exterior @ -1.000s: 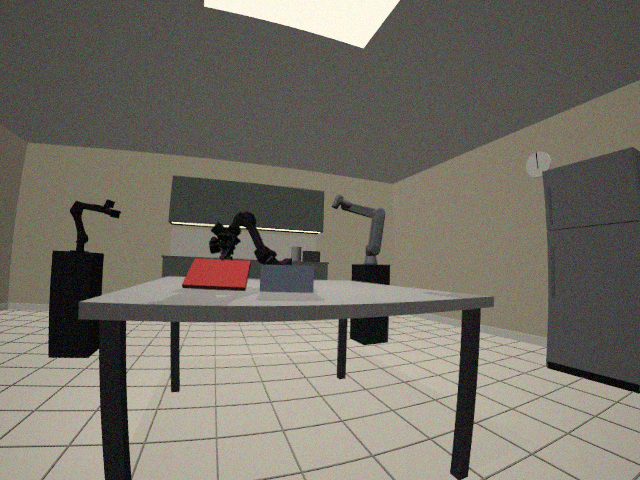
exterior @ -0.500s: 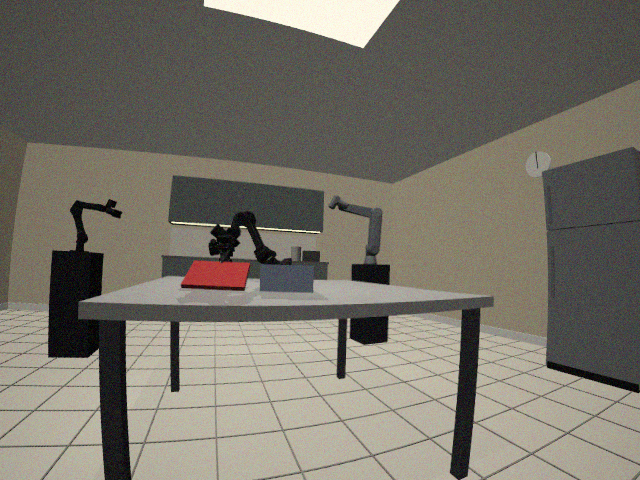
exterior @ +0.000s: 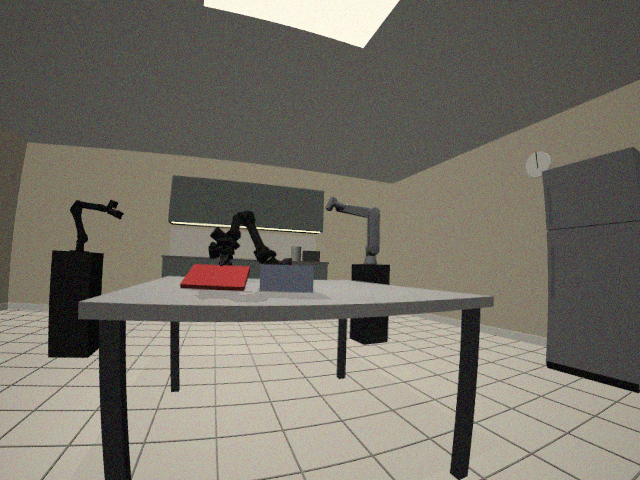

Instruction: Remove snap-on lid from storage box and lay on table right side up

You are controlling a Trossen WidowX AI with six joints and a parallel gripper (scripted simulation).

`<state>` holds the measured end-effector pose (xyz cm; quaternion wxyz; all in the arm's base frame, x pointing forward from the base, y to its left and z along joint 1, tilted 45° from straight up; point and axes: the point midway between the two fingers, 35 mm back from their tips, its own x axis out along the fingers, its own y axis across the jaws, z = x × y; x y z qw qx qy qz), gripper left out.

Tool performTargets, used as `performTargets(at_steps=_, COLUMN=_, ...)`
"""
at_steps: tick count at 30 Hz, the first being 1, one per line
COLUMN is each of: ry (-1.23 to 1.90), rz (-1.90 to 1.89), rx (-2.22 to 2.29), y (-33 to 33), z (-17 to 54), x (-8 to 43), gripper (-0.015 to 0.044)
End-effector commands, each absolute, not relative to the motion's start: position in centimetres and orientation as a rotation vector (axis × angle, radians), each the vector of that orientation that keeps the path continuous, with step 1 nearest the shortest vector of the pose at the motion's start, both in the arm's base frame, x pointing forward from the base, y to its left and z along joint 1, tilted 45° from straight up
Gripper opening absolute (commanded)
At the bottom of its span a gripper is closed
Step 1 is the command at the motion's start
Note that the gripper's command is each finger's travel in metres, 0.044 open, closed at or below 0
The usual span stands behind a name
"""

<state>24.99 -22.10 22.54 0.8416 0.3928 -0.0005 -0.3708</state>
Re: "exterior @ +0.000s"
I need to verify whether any red lid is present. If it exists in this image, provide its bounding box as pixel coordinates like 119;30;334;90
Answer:
180;264;250;291

